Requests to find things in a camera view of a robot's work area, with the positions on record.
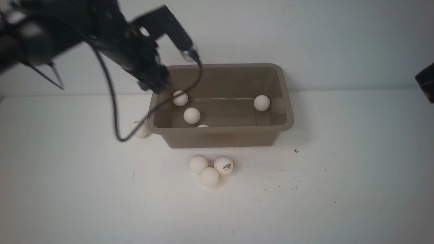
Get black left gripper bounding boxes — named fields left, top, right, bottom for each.
left=86, top=20, right=169, bottom=93

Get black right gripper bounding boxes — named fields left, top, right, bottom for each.
left=415, top=63, right=434, bottom=104

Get white ball front bottom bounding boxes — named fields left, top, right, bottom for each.
left=199, top=167, right=220, bottom=187

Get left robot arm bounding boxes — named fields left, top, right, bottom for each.
left=1, top=0, right=169, bottom=93

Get taupe plastic bin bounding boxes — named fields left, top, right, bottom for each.
left=146, top=63, right=294, bottom=148

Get white ball with logo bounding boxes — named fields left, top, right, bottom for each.
left=214, top=156, right=234, bottom=175

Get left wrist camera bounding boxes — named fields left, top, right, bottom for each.
left=132, top=5, right=201, bottom=62

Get left camera black cable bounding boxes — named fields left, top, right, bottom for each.
left=86, top=37, right=204, bottom=143

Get black cable ties left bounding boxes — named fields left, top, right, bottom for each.
left=20, top=59, right=65, bottom=90

